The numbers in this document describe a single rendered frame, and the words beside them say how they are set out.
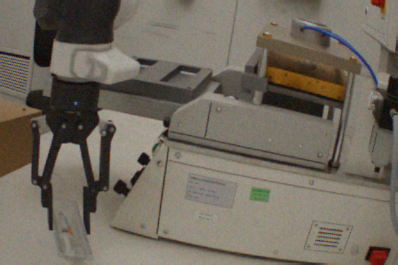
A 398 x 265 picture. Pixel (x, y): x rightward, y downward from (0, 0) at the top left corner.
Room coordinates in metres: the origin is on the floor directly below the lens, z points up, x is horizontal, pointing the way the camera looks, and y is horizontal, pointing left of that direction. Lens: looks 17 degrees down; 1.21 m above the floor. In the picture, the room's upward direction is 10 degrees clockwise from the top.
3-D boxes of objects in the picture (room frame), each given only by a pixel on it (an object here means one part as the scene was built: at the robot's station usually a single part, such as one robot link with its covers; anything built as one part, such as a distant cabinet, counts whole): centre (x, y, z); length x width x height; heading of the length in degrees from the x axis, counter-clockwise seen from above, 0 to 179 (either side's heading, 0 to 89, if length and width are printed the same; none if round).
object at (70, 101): (0.71, 0.17, 0.99); 0.08 x 0.08 x 0.09
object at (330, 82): (0.96, -0.17, 1.07); 0.22 x 0.17 x 0.10; 172
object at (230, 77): (1.12, -0.12, 0.96); 0.25 x 0.05 x 0.07; 82
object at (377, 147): (0.73, -0.27, 1.05); 0.15 x 0.05 x 0.15; 172
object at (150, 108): (1.01, 0.14, 0.97); 0.30 x 0.22 x 0.08; 82
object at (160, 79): (1.00, 0.09, 0.98); 0.20 x 0.17 x 0.03; 172
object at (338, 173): (0.97, -0.20, 0.93); 0.46 x 0.35 x 0.01; 82
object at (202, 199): (0.95, -0.16, 0.84); 0.53 x 0.37 x 0.17; 82
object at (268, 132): (0.84, -0.08, 0.96); 0.26 x 0.05 x 0.07; 82
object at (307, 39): (0.95, -0.20, 1.08); 0.31 x 0.24 x 0.13; 172
